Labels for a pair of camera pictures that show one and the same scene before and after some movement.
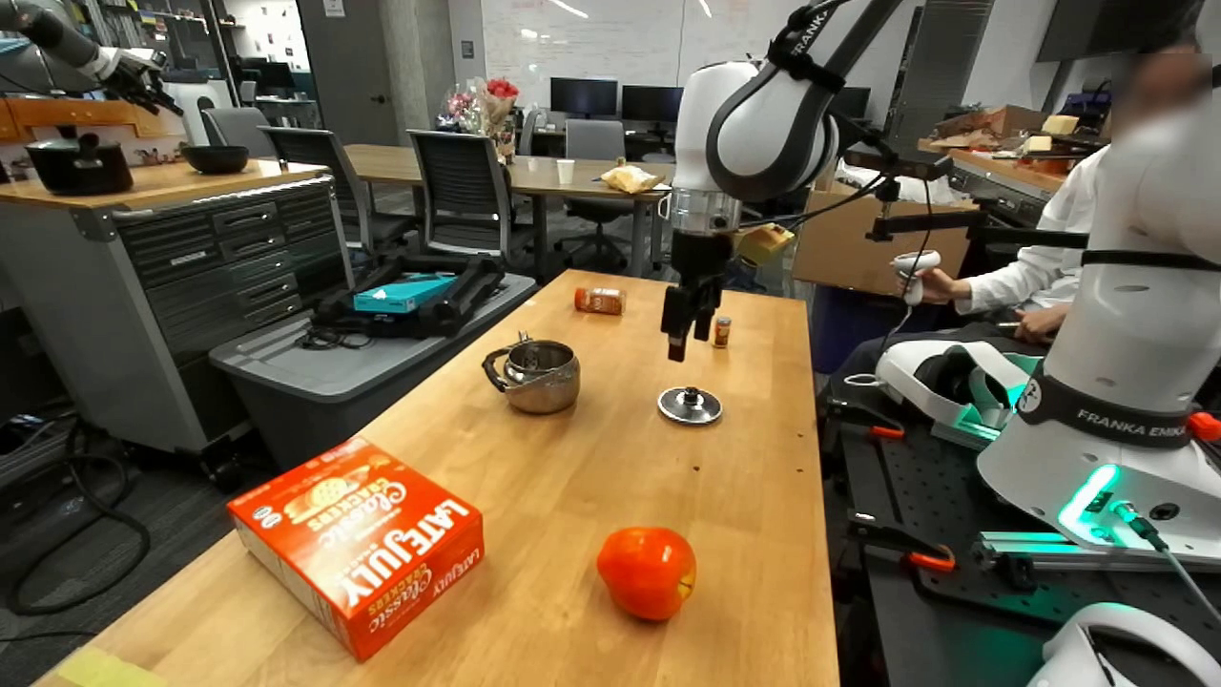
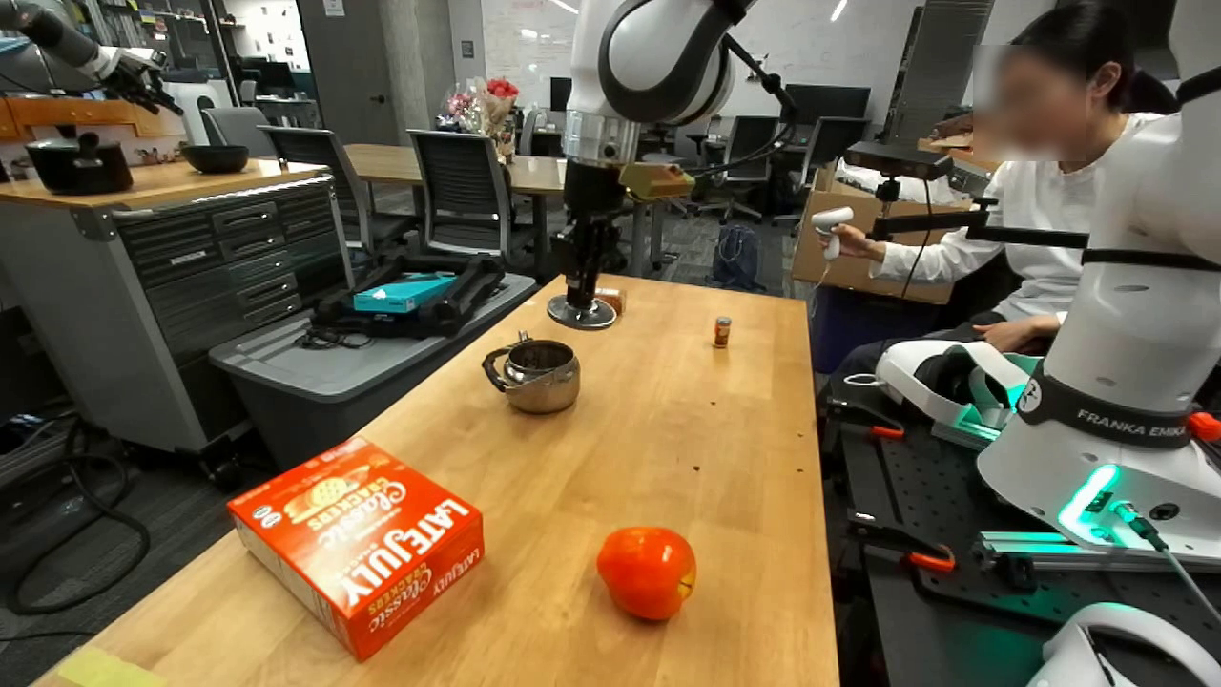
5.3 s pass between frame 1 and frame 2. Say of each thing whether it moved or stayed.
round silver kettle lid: moved
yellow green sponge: stayed
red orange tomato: stayed
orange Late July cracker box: stayed
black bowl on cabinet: stayed
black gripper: moved
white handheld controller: moved
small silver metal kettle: stayed
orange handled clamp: stayed
